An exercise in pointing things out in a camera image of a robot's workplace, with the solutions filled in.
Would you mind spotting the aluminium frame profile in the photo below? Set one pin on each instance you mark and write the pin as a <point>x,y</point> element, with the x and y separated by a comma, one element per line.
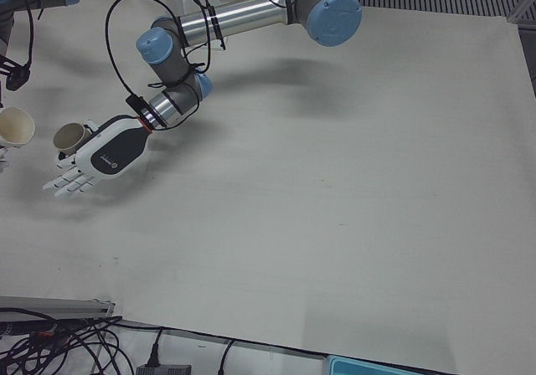
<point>54,306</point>
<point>523,8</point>

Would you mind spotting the beige paper cup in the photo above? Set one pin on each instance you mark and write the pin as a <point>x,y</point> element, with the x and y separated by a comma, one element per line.
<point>69,138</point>

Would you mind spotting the light blue plastic bin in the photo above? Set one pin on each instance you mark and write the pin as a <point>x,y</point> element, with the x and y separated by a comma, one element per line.
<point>389,366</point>

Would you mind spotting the white paper cup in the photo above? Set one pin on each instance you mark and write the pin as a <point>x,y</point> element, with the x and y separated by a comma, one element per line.
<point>14,126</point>

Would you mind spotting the white dexterous robot hand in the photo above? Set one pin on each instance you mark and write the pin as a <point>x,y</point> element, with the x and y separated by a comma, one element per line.
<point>3,157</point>
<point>113,149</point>

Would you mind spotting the dark grey power adapter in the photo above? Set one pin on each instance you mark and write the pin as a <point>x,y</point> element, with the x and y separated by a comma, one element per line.
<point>163,370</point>

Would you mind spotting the black connector with red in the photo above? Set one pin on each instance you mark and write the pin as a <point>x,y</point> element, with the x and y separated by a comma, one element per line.
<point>37,331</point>

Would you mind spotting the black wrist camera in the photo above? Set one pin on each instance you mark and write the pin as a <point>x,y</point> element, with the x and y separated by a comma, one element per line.
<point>135,104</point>
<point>17,78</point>

